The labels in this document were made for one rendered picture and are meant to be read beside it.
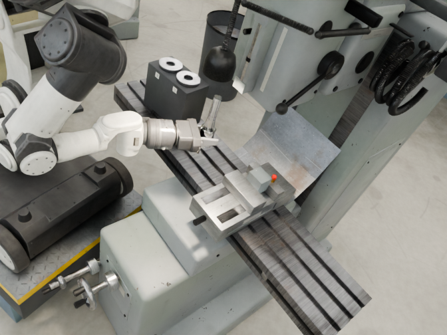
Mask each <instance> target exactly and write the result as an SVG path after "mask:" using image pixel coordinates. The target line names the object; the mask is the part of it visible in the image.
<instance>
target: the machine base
mask: <svg viewBox="0 0 447 335"><path fill-rule="evenodd" d="M320 244H321V245H322V246H323V247H324V248H325V249H326V250H327V251H328V252H329V251H330V250H331V249H332V248H333V246H332V244H331V243H330V242H329V241H328V240H327V239H326V238H324V239H323V240H322V241H320ZM272 298H273V297H272V295H271V294H270V293H269V291H268V290H267V289H266V288H265V287H264V285H263V284H262V283H261V281H260V280H259V279H258V278H257V277H256V276H255V274H254V273H251V274H250V275H248V276H247V277H245V278H244V279H243V280H241V281H239V282H238V283H237V284H235V285H233V286H232V287H231V288H229V289H227V290H226V291H225V292H223V293H222V294H220V295H219V296H217V297H216V298H214V299H213V300H211V301H210V302H208V303H207V304H205V305H204V306H202V307H201V308H199V309H198V310H197V311H195V312H194V313H192V314H191V315H189V316H188V317H186V318H185V319H183V320H182V321H180V322H179V323H177V324H176V325H175V326H173V327H171V328H170V329H169V330H167V331H165V332H164V333H163V334H161V335H226V334H227V333H228V332H229V331H231V330H232V329H233V328H235V327H236V326H237V325H238V324H240V323H241V322H243V321H244V320H245V319H246V318H248V317H249V316H250V315H252V314H253V313H254V312H255V311H257V310H258V309H259V308H261V307H262V306H263V305H264V304H266V303H267V302H269V301H270V300H271V299H272Z"/></svg>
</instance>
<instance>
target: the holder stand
mask: <svg viewBox="0 0 447 335"><path fill-rule="evenodd" d="M209 87H210V86H209V84H207V83H206V82H204V81H203V80H202V79H201V78H200V77H199V76H198V75H196V74H195V73H193V72H192V71H191V70H189V69H188V68H187V67H185V66H184V65H183V64H182V63H181V62H180V61H178V60H177V59H175V58H174V57H172V56H169V57H165V58H161V59H159V60H155V61H152V62H149V63H148V71H147V77H146V87H145V93H144V102H145V103H146V104H147V105H148V106H149V107H151V109H153V111H155V112H156V113H157V114H158V115H159V116H161V117H162V118H163V119H167V120H172V121H173V124H175V121H176V120H187V119H188V118H193V119H196V122H197V124H198V123H200V119H201V116H202V112H203V109H204V104H205V101H206V97H207V94H208V90H209Z"/></svg>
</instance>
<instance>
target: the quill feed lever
mask: <svg viewBox="0 0 447 335"><path fill-rule="evenodd" d="M344 61H345V58H344V56H343V55H342V54H341V53H339V52H337V51H331V52H329V53H327V54H326V55H325V56H324V57H323V58H322V60H321V62H320V63H319V65H318V68H317V74H318V75H319V76H318V77H317V78H316V79H315V80H314V81H313V82H311V83H310V84H308V85H307V86H306V87H305V88H304V89H303V90H301V91H300V92H298V93H297V94H296V95H295V96H294V97H292V98H291V99H290V100H288V101H287V102H286V103H279V104H278V105H277V106H276V108H275V111H276V113H278V114H279V115H284V114H286V113H287V111H288V107H289V106H290V105H292V103H294V102H295V101H296V100H298V99H299V98H300V97H302V95H304V94H305V93H306V92H308V91H309V90H310V89H312V87H314V86H315V85H316V84H318V83H319V82H320V81H322V80H323V79H325V80H328V79H331V78H332V77H334V76H335V75H336V74H337V73H338V72H339V71H340V70H341V68H342V66H343V64H344Z"/></svg>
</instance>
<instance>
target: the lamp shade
mask: <svg viewBox="0 0 447 335"><path fill-rule="evenodd" d="M235 68H236V58H235V54H234V53H233V52H232V51H231V50H230V49H229V48H228V49H227V50H223V49H222V46H218V47H213V48H211V49H210V51H209V53H208V54H207V55H206V57H205V60H204V65H203V68H202V72H203V74H204V75H205V76H206V77H208V78H209V79H211V80H214V81H216V82H229V81H231V80H232V78H233V75H234V72H235Z"/></svg>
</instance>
